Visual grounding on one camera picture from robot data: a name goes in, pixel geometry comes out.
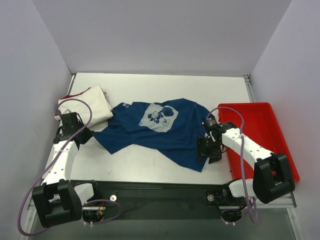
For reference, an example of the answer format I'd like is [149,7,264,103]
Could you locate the blue printed t-shirt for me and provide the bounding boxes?
[93,98,209,172]

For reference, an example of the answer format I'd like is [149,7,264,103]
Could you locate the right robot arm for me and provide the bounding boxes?
[196,118,296,204]

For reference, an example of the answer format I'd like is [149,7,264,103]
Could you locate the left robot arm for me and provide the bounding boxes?
[32,112,101,228]

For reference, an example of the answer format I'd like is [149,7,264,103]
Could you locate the folded white t-shirt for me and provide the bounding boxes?
[58,84,114,131]

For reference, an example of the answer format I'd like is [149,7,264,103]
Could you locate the red plastic bin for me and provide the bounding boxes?
[218,102,300,183]

